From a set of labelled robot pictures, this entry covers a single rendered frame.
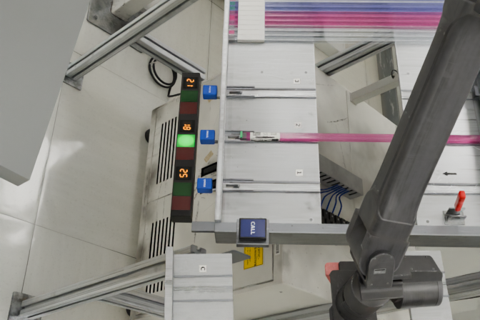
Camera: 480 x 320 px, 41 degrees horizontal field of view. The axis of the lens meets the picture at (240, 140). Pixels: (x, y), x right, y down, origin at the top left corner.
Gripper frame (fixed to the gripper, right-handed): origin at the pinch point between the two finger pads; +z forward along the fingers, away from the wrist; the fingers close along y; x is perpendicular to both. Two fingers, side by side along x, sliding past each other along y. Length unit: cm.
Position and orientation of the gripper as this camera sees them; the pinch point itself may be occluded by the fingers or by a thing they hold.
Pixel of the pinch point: (341, 316)
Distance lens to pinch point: 110.1
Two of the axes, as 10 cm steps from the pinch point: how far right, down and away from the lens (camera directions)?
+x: -10.0, -0.2, -0.7
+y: -0.2, -8.9, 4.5
